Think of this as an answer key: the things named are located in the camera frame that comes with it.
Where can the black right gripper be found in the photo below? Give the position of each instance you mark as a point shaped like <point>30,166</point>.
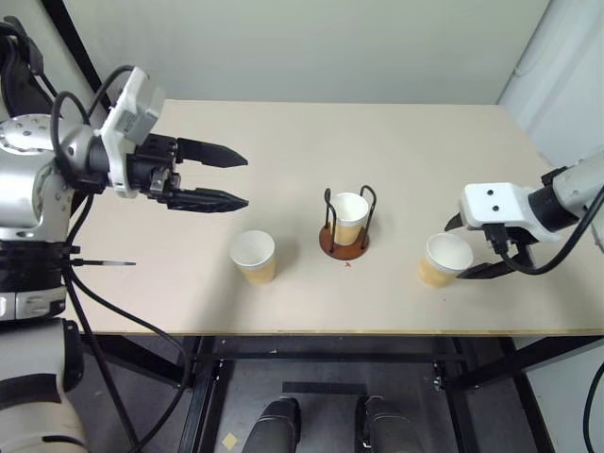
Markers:
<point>520,237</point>

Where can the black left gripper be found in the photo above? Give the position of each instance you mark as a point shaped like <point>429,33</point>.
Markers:
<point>151,162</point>

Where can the white and tan paper cup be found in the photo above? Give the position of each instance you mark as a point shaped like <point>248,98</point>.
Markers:
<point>439,264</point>
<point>349,222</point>
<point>252,264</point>

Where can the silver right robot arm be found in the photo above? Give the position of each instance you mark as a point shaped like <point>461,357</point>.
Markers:
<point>571,189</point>

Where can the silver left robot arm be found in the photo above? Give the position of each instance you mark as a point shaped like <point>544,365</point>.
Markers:
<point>33,170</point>

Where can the black zip tie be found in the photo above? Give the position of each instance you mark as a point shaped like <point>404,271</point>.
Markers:
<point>104,263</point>

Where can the dark rounded robot foot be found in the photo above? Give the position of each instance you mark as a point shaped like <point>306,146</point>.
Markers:
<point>273,424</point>
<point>389,424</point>

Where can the black tape strip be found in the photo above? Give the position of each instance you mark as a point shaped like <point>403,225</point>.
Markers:
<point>324,387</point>

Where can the black bag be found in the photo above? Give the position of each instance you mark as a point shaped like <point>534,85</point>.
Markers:
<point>21,66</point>

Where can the small yellow tape square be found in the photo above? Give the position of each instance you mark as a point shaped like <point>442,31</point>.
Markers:
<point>230,441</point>

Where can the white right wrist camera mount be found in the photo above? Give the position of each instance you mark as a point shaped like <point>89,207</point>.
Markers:
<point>495,207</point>

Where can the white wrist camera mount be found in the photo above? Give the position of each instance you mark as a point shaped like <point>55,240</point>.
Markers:
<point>129,111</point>
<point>495,207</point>

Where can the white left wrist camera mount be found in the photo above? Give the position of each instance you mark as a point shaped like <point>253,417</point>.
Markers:
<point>129,111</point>

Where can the black metal table frame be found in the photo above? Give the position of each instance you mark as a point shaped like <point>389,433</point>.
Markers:
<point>330,354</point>

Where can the black vertical post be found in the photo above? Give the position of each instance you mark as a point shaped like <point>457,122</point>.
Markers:
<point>80,47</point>

